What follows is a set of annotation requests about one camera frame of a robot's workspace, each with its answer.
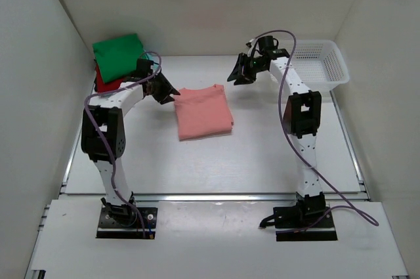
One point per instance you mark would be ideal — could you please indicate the green folded t shirt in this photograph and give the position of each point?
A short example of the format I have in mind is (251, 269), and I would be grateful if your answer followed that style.
(117, 57)

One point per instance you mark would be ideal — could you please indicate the white plastic basket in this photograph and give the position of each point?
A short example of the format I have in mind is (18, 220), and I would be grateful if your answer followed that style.
(320, 65)

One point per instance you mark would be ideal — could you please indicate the teal folded t shirt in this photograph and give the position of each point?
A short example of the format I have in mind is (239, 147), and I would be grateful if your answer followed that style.
(154, 57)

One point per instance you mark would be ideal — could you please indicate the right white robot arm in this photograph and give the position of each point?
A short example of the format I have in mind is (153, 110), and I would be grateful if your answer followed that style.
(300, 112)

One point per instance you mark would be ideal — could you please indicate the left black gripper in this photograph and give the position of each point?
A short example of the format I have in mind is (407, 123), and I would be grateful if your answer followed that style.
(163, 97)

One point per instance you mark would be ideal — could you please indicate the red folded t shirt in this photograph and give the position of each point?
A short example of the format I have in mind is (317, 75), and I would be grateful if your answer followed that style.
(106, 83)

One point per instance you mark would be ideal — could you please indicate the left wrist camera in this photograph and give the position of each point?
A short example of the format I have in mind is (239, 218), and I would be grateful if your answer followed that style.
(144, 68)

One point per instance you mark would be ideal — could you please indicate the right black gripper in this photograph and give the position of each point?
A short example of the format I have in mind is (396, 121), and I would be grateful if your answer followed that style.
(242, 67)

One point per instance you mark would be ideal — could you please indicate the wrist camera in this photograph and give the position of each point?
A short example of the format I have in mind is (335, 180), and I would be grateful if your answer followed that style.
(267, 43)
(144, 68)

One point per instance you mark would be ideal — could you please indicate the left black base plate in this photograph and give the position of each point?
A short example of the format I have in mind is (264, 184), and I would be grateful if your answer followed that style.
(111, 228)

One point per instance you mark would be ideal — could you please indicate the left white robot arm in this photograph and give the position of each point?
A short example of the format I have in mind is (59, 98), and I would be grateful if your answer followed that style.
(103, 137)

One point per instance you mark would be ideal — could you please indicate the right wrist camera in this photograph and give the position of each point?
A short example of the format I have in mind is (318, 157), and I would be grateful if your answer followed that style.
(267, 43)

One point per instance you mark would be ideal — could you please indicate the pink t shirt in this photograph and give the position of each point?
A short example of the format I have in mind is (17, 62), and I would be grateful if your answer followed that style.
(203, 112)

